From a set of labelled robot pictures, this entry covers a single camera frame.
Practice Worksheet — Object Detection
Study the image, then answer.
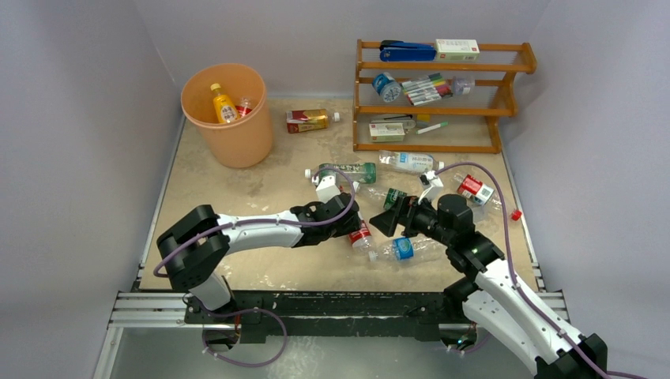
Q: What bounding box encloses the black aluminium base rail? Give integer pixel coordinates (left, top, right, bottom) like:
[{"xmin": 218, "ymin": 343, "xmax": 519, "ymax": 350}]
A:
[{"xmin": 109, "ymin": 290, "xmax": 476, "ymax": 343}]

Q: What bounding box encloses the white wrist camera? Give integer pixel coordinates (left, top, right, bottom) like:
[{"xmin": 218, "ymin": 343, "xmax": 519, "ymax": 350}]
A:
[
  {"xmin": 419, "ymin": 171, "xmax": 444, "ymax": 203},
  {"xmin": 311, "ymin": 174, "xmax": 341, "ymax": 203}
]

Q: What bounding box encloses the green white marker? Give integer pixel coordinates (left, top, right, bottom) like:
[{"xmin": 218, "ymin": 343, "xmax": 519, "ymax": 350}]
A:
[{"xmin": 416, "ymin": 122, "xmax": 449, "ymax": 135}]

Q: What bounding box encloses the white red box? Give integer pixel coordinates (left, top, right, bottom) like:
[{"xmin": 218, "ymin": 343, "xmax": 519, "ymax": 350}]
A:
[{"xmin": 434, "ymin": 39, "xmax": 480, "ymax": 62}]

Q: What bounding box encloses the red gold tea bottle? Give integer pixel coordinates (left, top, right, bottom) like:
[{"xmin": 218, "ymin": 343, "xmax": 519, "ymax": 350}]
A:
[{"xmin": 286, "ymin": 108, "xmax": 341, "ymax": 133}]

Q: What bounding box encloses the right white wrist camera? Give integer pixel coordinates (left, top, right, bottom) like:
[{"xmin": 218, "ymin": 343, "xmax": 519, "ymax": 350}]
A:
[{"xmin": 419, "ymin": 171, "xmax": 444, "ymax": 203}]

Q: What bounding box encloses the pack of coloured markers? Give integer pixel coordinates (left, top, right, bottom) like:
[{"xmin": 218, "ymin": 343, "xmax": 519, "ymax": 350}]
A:
[{"xmin": 401, "ymin": 73, "xmax": 453, "ymax": 106}]

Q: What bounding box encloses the blue stapler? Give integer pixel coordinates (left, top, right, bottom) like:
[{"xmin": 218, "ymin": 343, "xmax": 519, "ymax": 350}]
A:
[{"xmin": 379, "ymin": 39, "xmax": 436, "ymax": 62}]

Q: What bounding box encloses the orange plastic bin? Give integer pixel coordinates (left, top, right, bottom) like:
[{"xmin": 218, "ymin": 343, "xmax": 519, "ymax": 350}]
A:
[{"xmin": 181, "ymin": 63, "xmax": 273, "ymax": 168}]

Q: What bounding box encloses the red white Nongfu bottle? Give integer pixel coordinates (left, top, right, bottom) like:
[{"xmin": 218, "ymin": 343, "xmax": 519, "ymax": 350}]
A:
[{"xmin": 348, "ymin": 220, "xmax": 376, "ymax": 260}]

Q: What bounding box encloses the white stapler box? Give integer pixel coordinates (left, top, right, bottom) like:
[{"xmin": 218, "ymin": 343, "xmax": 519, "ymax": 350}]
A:
[{"xmin": 369, "ymin": 122, "xmax": 405, "ymax": 143}]

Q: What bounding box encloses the clear bottle dark green label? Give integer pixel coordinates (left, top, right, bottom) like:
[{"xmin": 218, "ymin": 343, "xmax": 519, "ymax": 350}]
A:
[{"xmin": 356, "ymin": 186, "xmax": 408, "ymax": 210}]

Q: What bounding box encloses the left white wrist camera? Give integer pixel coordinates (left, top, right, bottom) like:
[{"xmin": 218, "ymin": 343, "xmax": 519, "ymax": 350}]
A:
[{"xmin": 311, "ymin": 174, "xmax": 341, "ymax": 203}]

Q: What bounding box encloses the red label water bottle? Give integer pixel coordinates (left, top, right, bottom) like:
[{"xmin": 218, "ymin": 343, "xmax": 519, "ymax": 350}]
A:
[{"xmin": 235, "ymin": 97, "xmax": 254, "ymax": 118}]

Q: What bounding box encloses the grey stapler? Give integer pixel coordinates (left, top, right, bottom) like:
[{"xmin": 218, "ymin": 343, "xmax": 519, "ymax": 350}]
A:
[{"xmin": 370, "ymin": 114, "xmax": 416, "ymax": 129}]

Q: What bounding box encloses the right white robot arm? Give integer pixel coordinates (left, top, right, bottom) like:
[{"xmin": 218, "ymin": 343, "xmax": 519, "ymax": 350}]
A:
[{"xmin": 370, "ymin": 194, "xmax": 608, "ymax": 378}]

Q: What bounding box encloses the small clear jar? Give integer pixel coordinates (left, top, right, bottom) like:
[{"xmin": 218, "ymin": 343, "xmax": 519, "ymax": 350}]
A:
[{"xmin": 451, "ymin": 77, "xmax": 476, "ymax": 96}]

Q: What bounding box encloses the wooden shelf rack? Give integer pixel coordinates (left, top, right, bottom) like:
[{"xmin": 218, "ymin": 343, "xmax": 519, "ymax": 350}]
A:
[{"xmin": 352, "ymin": 39, "xmax": 538, "ymax": 154}]

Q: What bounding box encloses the clear bottle blue label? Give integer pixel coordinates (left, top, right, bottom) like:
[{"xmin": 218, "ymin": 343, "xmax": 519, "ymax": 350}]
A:
[{"xmin": 370, "ymin": 236, "xmax": 446, "ymax": 265}]

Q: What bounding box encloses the white blue label bottle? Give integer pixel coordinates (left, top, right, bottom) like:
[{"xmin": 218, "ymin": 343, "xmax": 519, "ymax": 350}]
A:
[{"xmin": 378, "ymin": 150, "xmax": 445, "ymax": 174}]

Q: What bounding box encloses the blue tape roll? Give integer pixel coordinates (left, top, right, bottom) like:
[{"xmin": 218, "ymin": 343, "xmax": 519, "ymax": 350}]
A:
[{"xmin": 372, "ymin": 72, "xmax": 403, "ymax": 103}]

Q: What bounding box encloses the yellow honey pomelo bottle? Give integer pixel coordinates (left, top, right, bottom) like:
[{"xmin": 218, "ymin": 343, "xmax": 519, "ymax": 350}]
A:
[{"xmin": 210, "ymin": 83, "xmax": 239, "ymax": 124}]

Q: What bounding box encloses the green tea bottle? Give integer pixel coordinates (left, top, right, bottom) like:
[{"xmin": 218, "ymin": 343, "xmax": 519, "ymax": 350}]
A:
[{"xmin": 304, "ymin": 163, "xmax": 377, "ymax": 185}]

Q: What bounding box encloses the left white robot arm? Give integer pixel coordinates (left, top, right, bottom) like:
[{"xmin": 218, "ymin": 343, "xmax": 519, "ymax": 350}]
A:
[{"xmin": 153, "ymin": 193, "xmax": 361, "ymax": 323}]

